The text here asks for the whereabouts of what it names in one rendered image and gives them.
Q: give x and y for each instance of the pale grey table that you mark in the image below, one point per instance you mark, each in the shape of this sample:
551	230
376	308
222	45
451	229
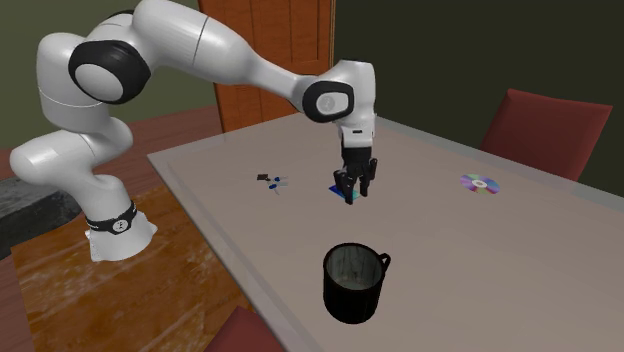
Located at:
463	253

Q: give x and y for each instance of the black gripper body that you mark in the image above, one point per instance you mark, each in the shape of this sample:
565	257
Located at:
357	158

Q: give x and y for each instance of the blue flat card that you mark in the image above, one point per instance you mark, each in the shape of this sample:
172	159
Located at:
336	191

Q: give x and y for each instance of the small dark flat item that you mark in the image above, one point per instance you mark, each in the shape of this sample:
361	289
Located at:
263	177

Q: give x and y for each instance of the brown wooden door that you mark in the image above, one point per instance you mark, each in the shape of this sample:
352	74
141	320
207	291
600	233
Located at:
287	34

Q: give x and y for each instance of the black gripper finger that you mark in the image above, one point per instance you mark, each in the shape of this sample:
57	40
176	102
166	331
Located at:
365	185
348	187

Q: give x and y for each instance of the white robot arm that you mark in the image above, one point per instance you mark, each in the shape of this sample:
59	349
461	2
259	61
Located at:
166	39

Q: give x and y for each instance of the black mug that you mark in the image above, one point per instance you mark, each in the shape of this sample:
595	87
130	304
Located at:
351	302

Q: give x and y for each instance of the wood patterned robot stand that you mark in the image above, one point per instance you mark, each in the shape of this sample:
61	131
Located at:
122	302

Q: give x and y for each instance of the rainbow compact disc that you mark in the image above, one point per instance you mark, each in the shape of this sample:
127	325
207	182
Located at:
480	184

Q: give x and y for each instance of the red chair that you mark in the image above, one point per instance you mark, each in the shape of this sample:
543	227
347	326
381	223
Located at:
546	131
244	334

